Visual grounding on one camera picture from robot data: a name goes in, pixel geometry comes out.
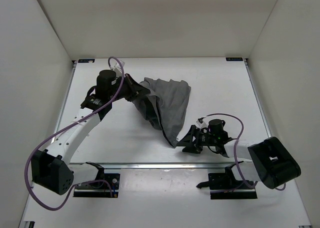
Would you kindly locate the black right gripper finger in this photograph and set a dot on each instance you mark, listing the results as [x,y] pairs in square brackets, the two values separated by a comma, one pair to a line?
[191,149]
[191,138]

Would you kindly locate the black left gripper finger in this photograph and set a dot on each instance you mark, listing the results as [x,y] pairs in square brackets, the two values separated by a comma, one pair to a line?
[134,88]
[130,95]

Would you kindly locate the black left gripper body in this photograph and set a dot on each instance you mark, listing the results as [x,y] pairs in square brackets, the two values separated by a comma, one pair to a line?
[123,87]

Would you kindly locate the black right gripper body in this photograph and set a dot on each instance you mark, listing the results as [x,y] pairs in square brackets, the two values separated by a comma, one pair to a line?
[207,139]

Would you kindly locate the grey pleated skirt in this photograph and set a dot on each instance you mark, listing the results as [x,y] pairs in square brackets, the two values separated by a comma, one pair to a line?
[165,106]

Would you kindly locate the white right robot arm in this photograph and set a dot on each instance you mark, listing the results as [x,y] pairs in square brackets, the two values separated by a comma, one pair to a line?
[268,161]

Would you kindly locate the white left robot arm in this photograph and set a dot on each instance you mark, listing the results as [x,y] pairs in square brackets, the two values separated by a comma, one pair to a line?
[51,167]

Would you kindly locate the left blue corner label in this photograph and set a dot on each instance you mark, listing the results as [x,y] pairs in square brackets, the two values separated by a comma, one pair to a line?
[86,60]

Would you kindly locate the blue corner label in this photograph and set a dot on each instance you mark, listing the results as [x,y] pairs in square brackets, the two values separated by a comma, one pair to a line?
[86,60]
[234,59]

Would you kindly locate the right blue corner label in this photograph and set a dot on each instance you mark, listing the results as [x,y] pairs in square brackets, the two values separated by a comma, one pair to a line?
[234,59]

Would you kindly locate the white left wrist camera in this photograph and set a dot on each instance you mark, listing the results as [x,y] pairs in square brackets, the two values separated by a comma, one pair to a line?
[117,69]

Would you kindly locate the aluminium front table rail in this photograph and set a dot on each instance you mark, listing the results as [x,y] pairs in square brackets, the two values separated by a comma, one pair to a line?
[206,165]

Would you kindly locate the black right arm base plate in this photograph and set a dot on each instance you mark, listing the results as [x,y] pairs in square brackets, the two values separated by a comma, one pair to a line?
[222,188]

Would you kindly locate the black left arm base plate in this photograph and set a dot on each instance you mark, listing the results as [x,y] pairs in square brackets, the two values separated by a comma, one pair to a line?
[100,189]

